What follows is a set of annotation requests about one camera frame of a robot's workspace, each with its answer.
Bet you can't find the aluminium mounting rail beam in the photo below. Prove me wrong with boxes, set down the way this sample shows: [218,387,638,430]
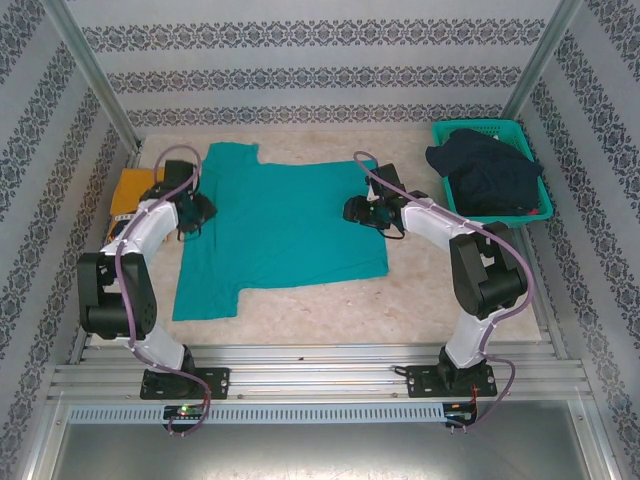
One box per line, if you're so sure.
[47,342,596,401]

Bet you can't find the navy blue t-shirt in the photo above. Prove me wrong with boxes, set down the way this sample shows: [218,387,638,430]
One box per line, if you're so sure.
[424,128,545,217]

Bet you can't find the teal plastic mesh basket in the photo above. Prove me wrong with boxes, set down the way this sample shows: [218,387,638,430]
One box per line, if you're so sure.
[431,118,555,232]

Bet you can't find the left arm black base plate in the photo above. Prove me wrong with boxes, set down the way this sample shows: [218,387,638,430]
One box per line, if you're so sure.
[139,367,231,401]

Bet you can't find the yellow printed folded t-shirt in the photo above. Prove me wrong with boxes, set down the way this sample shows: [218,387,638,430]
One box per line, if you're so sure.
[109,168,157,239]

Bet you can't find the aluminium frame post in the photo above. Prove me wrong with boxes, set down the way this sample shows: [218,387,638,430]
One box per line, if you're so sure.
[42,0,144,151]
[499,0,586,124]

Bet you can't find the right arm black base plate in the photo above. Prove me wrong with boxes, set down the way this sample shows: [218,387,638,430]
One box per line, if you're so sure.
[405,364,497,399]

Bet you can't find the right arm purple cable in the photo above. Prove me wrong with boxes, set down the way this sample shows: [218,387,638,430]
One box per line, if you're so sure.
[352,150,533,434]

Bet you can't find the slotted grey cable duct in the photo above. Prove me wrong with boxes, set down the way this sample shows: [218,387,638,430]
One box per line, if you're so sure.
[67,403,446,424]

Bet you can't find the teal printed t-shirt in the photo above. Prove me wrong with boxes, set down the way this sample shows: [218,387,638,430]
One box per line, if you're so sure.
[172,142,391,322]

